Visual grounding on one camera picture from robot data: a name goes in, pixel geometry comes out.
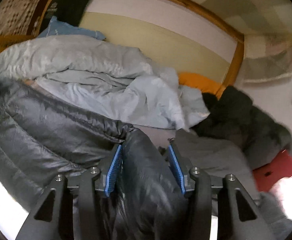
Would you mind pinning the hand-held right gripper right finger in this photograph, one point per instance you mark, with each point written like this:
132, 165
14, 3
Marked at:
177, 167

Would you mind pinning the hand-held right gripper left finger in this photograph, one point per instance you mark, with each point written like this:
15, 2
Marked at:
113, 170

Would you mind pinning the black puffer jacket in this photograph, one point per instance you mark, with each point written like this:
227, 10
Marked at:
48, 135

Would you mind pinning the dark fuzzy garment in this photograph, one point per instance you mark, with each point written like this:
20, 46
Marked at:
243, 120

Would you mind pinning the orange pillow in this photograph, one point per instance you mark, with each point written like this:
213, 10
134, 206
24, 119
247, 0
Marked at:
201, 82

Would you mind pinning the red laptop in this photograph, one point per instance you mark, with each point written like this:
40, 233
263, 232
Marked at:
273, 172

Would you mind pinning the light blue duvet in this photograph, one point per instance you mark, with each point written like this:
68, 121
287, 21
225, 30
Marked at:
86, 60

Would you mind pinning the white bed sheet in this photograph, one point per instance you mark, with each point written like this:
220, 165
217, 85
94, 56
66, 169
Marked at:
3, 200

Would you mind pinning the blue pillow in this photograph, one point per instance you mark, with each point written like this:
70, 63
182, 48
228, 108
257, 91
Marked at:
68, 31

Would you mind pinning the brown checkered curtain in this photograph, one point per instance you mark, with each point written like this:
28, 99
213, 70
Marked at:
13, 10

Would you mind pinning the wooden bed frame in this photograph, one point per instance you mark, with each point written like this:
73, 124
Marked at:
237, 62

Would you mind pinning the white wall net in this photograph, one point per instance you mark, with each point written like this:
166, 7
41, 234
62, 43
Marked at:
270, 65

